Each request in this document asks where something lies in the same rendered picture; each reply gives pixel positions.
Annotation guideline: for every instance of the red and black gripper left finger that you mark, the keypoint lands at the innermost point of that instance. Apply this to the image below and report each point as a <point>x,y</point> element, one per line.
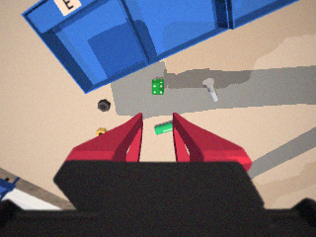
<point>113,144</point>

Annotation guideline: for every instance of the small yellow hex nut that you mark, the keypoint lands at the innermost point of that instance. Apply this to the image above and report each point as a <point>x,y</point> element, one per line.
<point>101,131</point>

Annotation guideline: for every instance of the green die with white pips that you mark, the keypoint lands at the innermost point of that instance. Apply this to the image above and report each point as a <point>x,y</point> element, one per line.
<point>157,86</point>

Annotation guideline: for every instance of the blue rack of three bins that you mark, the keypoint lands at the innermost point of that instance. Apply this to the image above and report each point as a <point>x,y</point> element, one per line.
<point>101,41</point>

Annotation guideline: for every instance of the dark grey hex nut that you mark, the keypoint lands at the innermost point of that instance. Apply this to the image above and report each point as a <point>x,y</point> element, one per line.
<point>104,105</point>

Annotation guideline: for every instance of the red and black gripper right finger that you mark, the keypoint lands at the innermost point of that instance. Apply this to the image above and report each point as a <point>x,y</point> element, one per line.
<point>204,145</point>

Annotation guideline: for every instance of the grey bolt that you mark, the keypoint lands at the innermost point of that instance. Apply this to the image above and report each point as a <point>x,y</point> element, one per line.
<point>208,83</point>

